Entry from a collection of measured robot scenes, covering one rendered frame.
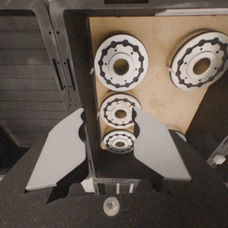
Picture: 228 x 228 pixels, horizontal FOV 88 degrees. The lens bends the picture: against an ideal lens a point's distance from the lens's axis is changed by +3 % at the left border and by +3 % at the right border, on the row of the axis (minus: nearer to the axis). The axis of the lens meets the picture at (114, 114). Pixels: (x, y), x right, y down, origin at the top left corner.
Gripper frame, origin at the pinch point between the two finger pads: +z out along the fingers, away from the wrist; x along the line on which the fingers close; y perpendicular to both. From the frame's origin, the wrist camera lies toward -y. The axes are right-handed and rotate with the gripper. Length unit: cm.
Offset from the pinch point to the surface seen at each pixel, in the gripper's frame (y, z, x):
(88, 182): 83, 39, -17
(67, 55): -4.7, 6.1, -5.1
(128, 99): 4.7, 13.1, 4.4
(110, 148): 22.5, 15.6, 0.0
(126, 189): 60, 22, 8
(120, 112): 9.8, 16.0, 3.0
